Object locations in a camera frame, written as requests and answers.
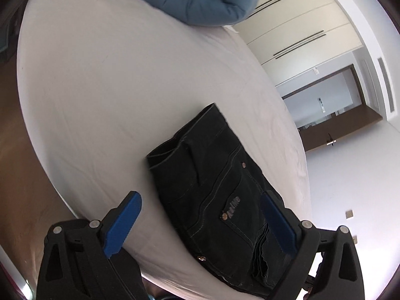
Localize bed with white sheet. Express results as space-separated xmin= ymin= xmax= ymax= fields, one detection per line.
xmin=15 ymin=0 xmax=313 ymax=300

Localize brown door frame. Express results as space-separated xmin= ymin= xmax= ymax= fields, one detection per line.
xmin=281 ymin=64 xmax=372 ymax=110

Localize rolled blue duvet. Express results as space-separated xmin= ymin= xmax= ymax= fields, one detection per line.
xmin=124 ymin=0 xmax=260 ymax=27

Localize black pants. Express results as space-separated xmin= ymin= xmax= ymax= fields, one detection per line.
xmin=146 ymin=102 xmax=301 ymax=299

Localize brown door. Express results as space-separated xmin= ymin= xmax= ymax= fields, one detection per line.
xmin=304 ymin=105 xmax=384 ymax=152

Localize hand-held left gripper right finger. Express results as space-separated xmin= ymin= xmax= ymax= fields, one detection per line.
xmin=260 ymin=190 xmax=366 ymax=300

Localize cream wardrobe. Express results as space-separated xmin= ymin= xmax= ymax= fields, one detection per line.
xmin=234 ymin=0 xmax=365 ymax=85

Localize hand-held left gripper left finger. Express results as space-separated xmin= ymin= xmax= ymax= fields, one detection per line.
xmin=36 ymin=190 xmax=149 ymax=300

